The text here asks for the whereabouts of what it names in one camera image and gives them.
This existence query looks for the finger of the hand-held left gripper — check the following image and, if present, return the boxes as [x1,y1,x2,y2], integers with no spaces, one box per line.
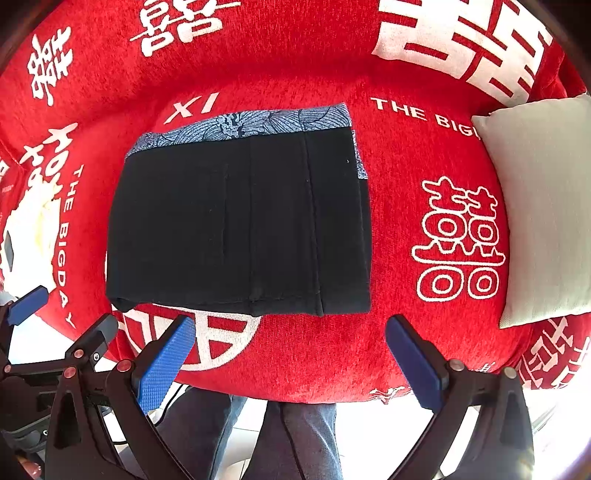
[65,314,119,369]
[0,285,49,371]

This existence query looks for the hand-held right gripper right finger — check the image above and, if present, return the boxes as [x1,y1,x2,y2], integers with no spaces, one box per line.
[385,315,536,480]

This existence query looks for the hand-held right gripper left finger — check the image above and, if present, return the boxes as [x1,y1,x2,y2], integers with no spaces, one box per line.
[46,314,197,480]

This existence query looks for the black pants blue patterned waistband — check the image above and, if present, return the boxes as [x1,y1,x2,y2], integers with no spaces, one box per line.
[105,102,373,318]

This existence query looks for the red printed blanket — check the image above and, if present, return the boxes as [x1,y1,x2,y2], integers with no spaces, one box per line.
[0,0,591,407]

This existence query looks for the person's legs in jeans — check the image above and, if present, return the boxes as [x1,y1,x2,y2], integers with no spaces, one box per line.
[154,387,343,480]

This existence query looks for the beige cushion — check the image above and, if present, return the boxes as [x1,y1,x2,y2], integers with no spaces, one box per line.
[471,92,591,329]

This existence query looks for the black cable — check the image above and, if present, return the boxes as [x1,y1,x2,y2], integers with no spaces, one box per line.
[152,385,186,429]

